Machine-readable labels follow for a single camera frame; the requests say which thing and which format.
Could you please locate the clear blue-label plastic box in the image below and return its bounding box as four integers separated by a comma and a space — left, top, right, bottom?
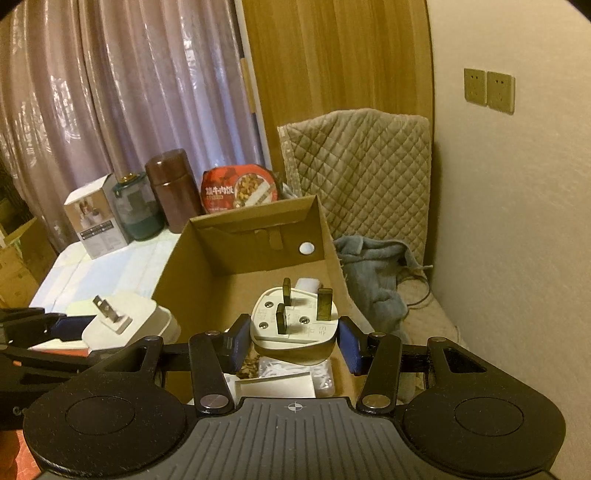
256, 355, 335, 398

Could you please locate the grey towel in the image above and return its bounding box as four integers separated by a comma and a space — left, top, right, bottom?
333, 234, 432, 333

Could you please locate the white square tray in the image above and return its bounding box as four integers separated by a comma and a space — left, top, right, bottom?
224, 371, 317, 402

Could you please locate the brown metal canister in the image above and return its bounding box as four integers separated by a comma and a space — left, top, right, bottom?
144, 148, 204, 234

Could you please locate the mauve sheer curtain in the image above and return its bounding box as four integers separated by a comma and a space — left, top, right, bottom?
0, 0, 273, 254

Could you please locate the green glass jar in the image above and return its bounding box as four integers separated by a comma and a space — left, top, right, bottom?
113, 172, 166, 241

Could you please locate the white product box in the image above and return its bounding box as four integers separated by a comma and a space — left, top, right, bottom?
64, 173, 131, 260

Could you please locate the brown cardboard box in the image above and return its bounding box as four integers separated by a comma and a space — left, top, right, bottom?
0, 198, 58, 296
152, 195, 365, 407

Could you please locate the red instant rice bowl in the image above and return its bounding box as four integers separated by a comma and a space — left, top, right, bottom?
200, 164, 282, 214

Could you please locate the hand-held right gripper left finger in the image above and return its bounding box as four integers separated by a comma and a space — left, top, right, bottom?
90, 314, 252, 416

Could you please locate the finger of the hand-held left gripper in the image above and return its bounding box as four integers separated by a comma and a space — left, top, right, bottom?
0, 308, 87, 343
0, 342, 94, 371

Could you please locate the wooden door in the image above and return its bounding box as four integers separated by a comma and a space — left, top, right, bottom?
240, 0, 435, 167

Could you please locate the white three-pin plug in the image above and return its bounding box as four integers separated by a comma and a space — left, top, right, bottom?
249, 278, 340, 363

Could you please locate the flattened brown cardboard box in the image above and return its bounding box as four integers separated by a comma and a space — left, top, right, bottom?
0, 198, 58, 296

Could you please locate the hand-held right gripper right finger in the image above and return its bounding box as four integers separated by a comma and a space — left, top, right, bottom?
337, 316, 490, 414

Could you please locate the beige quilted cushion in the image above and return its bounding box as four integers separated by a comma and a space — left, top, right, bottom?
277, 108, 432, 259

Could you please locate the black cable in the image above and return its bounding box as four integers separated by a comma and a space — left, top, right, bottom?
401, 271, 434, 308

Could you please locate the beige wall socket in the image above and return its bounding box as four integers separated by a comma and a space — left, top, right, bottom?
463, 68, 488, 104
486, 71, 516, 115

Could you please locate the white two-prong charger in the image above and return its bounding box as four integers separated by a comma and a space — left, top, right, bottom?
82, 292, 181, 349

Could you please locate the pastel checkered blanket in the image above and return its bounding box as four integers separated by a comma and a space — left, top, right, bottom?
30, 231, 183, 319

